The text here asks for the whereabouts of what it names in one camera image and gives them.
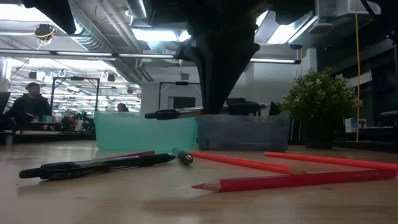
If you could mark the grey wall vent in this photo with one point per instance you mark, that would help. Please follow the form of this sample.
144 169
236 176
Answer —
185 76

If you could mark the white box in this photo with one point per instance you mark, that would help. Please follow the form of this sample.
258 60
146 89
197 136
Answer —
350 125

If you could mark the black clear retractable pen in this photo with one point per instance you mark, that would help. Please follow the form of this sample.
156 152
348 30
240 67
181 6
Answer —
93 168
168 114

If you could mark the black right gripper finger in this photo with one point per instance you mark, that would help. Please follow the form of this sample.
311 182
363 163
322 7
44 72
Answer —
231 77
211 87

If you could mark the dark monitor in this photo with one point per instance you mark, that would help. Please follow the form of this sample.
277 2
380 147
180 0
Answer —
3 102

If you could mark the teal translucent plastic bin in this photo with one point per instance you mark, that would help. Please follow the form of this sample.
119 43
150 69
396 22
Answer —
143 133

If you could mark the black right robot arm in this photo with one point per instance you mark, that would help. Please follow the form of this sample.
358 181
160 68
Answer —
292 11

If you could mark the black ceiling camera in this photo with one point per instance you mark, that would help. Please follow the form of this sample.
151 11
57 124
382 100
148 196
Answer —
295 46

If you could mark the person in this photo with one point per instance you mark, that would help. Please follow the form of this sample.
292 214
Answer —
29 105
122 107

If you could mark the grey translucent plastic bin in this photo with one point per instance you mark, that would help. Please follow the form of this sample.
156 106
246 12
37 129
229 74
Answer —
248 133

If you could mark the black gantry frame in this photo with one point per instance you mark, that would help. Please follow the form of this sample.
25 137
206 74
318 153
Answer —
74 78
174 83

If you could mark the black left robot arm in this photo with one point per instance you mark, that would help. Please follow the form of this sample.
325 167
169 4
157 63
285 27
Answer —
56 14

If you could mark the green capped pen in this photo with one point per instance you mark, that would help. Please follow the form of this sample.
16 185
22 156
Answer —
183 155

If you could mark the green potted plant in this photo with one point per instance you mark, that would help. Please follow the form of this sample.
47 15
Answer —
317 96

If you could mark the LED light bar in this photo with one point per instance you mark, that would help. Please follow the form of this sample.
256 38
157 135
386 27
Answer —
140 56

